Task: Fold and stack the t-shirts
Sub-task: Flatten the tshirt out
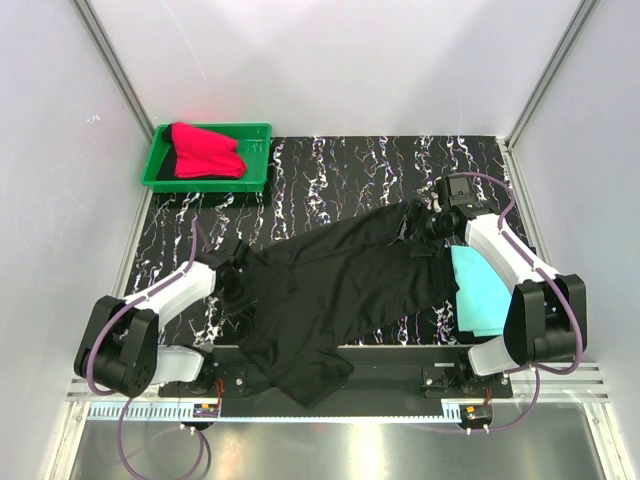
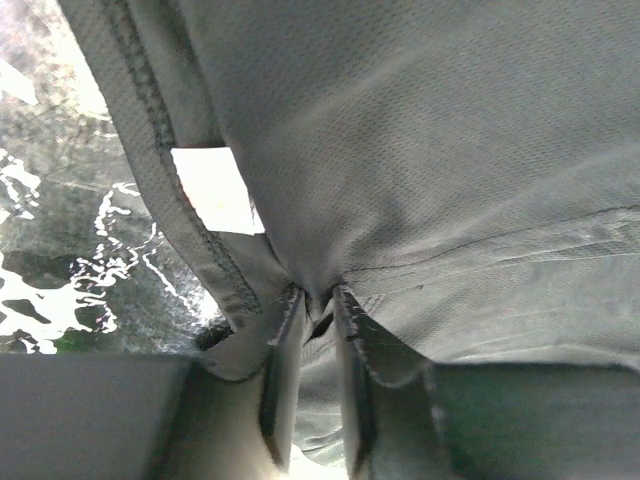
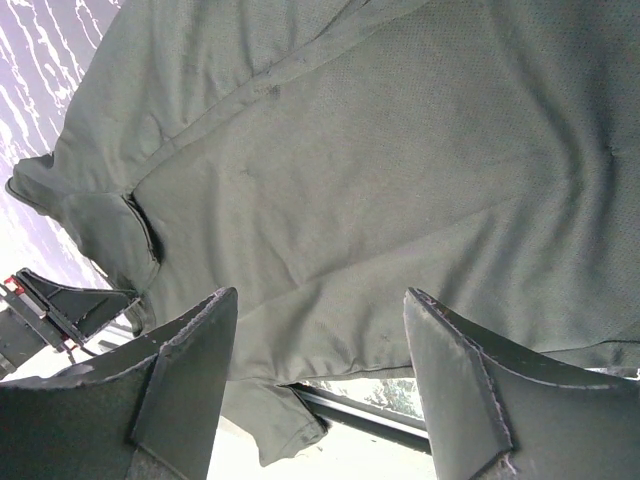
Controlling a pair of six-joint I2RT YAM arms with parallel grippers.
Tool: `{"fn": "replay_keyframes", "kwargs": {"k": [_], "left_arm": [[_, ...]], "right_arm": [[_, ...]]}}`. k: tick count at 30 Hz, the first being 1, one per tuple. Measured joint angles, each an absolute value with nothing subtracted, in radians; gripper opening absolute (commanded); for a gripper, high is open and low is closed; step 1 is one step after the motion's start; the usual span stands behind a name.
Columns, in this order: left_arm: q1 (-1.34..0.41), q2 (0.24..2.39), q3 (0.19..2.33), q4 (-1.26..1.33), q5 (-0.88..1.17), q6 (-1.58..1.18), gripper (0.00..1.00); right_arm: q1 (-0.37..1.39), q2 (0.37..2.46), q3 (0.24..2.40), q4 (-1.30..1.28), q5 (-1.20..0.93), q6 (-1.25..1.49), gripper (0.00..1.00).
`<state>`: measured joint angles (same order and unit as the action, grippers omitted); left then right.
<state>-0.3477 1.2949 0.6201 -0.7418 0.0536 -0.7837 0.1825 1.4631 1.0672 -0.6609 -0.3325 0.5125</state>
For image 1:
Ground black t shirt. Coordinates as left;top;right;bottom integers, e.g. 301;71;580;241
220;200;458;409

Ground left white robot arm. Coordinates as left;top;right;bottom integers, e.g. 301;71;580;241
74;240;250;398

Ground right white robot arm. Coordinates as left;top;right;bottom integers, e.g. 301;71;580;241
405;172;587;397

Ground folded teal t shirt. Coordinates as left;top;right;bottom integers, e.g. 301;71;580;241
451;245;511;337

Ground black marbled table mat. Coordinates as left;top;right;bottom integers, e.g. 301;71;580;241
108;134;561;347

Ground red t shirt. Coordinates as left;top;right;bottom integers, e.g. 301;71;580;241
170;122;248;180

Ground green plastic bin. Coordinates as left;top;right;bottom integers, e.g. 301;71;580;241
141;122;272;193

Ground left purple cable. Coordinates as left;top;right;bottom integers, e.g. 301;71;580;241
84;219;216;476

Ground purple cable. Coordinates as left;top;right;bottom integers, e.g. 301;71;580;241
409;172;589;436
84;219;216;476

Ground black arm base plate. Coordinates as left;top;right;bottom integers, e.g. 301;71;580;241
157;344;516;401

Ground white slotted cable duct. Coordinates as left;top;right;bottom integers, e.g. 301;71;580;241
88;399;492;425

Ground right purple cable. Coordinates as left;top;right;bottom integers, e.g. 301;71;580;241
409;172;589;436

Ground right aluminium frame post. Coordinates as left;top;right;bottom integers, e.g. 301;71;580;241
504;0;600;149

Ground aluminium frame post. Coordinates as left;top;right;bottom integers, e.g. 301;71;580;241
504;0;600;149
70;0;155;141

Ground left aluminium frame post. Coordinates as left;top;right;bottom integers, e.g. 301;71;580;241
70;0;155;141

